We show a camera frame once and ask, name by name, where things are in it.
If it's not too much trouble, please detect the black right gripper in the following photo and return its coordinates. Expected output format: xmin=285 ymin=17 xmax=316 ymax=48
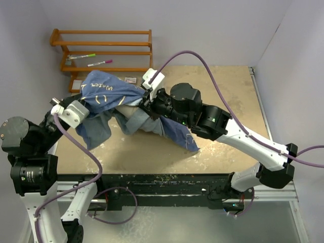
xmin=138 ymin=83 xmax=192 ymax=126

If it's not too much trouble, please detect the blue pillowcase with yellow drawings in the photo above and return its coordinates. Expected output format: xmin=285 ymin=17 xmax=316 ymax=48
xmin=76 ymin=70 xmax=199 ymax=152

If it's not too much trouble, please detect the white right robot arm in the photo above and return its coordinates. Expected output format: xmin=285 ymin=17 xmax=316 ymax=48
xmin=139 ymin=82 xmax=297 ymax=198

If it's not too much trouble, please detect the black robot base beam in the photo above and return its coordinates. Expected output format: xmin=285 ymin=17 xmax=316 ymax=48
xmin=73 ymin=173 xmax=256 ymax=211

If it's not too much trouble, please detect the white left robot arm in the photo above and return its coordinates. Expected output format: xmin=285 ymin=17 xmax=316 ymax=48
xmin=1 ymin=95 xmax=104 ymax=242

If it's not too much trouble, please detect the small white box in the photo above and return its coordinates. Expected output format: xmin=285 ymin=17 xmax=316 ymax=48
xmin=71 ymin=79 xmax=83 ymax=90

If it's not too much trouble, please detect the pink capped marker pen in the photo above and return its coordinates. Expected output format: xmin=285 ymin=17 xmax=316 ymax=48
xmin=87 ymin=59 xmax=113 ymax=67

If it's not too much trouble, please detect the green capped marker pen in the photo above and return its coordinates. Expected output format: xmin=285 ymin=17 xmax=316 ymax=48
xmin=68 ymin=53 xmax=96 ymax=60

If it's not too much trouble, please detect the orange wooden shelf rack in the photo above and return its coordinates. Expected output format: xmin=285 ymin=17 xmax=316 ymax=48
xmin=49 ymin=28 xmax=154 ymax=94

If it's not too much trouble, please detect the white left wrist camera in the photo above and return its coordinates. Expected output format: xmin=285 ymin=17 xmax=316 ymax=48
xmin=51 ymin=100 xmax=90 ymax=129

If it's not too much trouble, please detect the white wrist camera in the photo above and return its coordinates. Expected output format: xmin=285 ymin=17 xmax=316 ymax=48
xmin=51 ymin=100 xmax=90 ymax=129
xmin=141 ymin=68 xmax=165 ymax=101

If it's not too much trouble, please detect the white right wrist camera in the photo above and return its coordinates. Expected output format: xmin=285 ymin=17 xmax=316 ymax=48
xmin=141 ymin=68 xmax=165 ymax=101

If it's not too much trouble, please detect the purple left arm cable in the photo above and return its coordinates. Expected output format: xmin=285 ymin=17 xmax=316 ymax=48
xmin=34 ymin=112 xmax=104 ymax=243

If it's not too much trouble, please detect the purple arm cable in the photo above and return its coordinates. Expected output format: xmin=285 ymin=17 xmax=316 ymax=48
xmin=34 ymin=112 xmax=104 ymax=243
xmin=149 ymin=50 xmax=324 ymax=169

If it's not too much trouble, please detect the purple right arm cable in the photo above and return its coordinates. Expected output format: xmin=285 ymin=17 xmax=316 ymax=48
xmin=149 ymin=50 xmax=324 ymax=169

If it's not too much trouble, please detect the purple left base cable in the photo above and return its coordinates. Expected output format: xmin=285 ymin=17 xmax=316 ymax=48
xmin=87 ymin=186 xmax=139 ymax=225

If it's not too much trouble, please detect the aluminium table edge rail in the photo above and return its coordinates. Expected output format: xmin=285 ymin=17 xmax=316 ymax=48
xmin=249 ymin=67 xmax=298 ymax=202

